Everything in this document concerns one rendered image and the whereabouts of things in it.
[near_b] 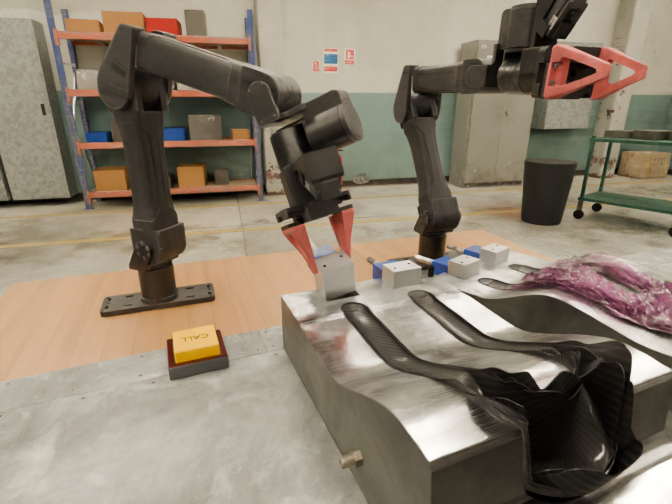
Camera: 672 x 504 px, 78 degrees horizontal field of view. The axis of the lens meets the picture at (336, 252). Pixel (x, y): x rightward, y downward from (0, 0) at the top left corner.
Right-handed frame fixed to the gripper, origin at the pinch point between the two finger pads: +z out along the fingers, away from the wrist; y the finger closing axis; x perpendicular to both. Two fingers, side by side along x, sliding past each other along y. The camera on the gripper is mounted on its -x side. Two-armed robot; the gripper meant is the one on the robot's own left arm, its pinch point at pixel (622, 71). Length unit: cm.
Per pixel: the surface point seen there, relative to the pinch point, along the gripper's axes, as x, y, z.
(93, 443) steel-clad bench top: 39, -66, -1
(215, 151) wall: 79, -13, -539
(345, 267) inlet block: 25.9, -33.0, -9.2
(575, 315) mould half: 31.2, -4.2, 5.0
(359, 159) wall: 95, 186, -520
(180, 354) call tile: 37, -56, -11
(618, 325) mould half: 31.2, -1.0, 8.9
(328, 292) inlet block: 29.7, -35.3, -9.7
